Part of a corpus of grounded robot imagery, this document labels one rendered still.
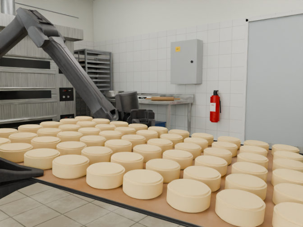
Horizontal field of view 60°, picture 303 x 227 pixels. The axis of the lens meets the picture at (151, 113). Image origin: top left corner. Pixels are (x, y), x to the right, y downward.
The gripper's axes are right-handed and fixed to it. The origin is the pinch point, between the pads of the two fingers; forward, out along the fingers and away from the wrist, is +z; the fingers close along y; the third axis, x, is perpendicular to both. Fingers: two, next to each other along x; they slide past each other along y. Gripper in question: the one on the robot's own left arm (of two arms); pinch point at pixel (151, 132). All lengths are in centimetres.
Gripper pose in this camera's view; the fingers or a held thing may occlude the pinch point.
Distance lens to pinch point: 70.1
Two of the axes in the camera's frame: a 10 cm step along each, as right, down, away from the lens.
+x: -9.4, 0.1, -3.5
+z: 3.5, 1.4, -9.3
